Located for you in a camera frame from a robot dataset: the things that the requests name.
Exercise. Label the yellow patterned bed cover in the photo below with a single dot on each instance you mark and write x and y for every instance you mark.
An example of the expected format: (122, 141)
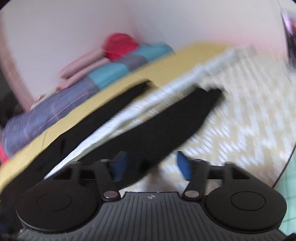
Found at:
(252, 125)

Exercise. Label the red folded cloth on quilt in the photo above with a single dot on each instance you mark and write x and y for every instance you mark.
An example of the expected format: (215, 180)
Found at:
(117, 45)

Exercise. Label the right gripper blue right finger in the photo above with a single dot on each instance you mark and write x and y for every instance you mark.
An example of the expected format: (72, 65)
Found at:
(196, 173)

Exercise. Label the black pants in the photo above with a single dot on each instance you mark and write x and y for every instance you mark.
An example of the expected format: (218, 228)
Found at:
(154, 139)

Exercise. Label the blue plaid folded quilt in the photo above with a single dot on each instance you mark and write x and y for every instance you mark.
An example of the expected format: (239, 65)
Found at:
(20, 130)

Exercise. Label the pink folded sheets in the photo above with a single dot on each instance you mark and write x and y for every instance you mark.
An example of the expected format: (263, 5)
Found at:
(80, 67)

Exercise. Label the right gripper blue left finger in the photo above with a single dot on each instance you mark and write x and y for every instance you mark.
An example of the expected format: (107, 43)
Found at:
(109, 171)

